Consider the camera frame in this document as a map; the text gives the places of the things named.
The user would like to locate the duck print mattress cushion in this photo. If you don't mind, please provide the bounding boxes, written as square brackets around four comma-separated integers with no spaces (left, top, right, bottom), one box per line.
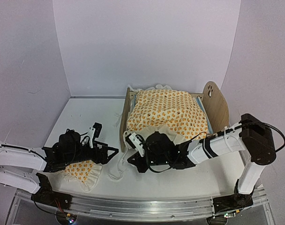
[107,83,209,182]

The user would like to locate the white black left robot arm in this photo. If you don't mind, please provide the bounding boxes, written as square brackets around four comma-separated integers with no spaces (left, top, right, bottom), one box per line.
[0,127,119,210]

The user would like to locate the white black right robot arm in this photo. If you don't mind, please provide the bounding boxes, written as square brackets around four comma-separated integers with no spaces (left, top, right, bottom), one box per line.
[125,113,285,216]

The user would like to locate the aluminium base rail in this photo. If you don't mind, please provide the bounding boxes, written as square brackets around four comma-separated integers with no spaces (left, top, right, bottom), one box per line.
[5,187,275,225]

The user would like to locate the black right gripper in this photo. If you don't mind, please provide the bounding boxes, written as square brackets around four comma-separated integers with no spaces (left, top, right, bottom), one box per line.
[128,150,170,173]

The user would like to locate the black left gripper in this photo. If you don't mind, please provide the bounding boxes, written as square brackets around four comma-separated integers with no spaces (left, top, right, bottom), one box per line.
[64,140,118,165]

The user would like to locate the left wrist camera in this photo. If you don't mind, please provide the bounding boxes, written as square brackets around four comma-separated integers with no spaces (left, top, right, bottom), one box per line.
[87,122,102,148]

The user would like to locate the duck print small pillow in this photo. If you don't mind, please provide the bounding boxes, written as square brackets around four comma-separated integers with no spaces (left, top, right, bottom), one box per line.
[52,160,103,193]

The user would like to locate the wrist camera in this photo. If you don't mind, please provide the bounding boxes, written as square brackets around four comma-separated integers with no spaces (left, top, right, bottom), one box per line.
[87,122,102,148]
[125,133,145,157]

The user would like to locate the wooden striped pet bed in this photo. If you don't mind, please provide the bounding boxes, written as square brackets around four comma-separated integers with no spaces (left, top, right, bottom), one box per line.
[120,81,229,152]

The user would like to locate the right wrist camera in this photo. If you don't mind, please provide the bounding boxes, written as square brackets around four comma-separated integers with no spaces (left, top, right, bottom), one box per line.
[125,133,145,157]

